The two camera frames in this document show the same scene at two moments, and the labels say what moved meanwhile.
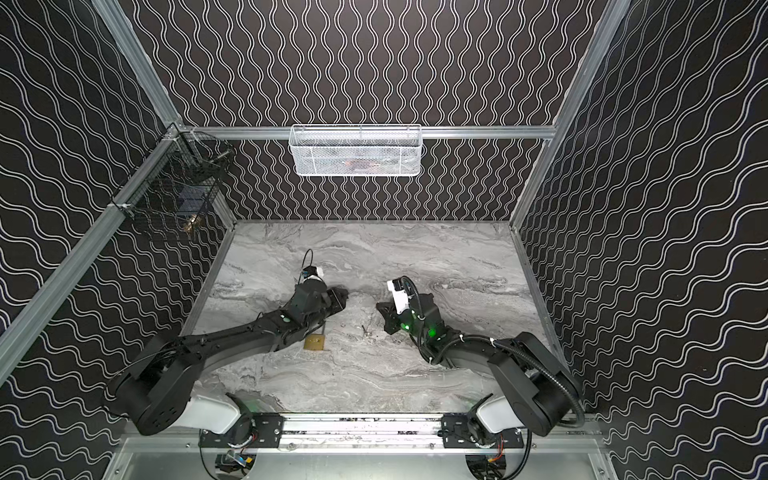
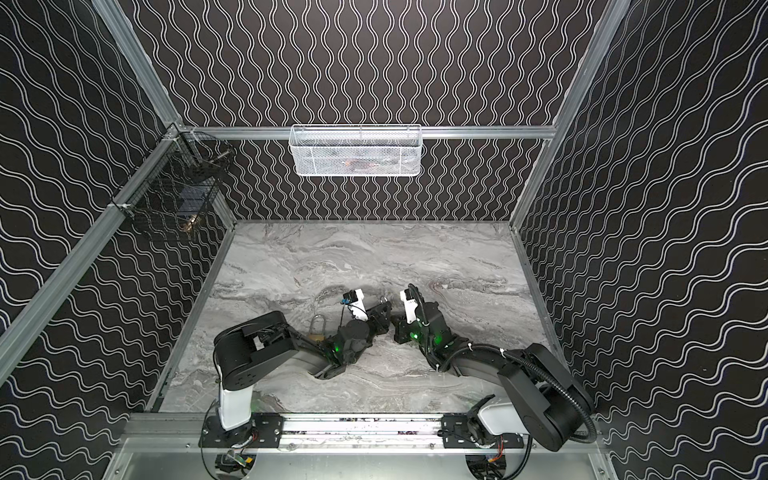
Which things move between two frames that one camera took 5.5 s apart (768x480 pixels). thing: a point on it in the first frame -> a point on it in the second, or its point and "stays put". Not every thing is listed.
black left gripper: x=327 y=298 -> x=374 y=317
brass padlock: x=315 y=341 stays put
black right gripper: x=396 y=317 stays put
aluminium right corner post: x=604 y=39 stays put
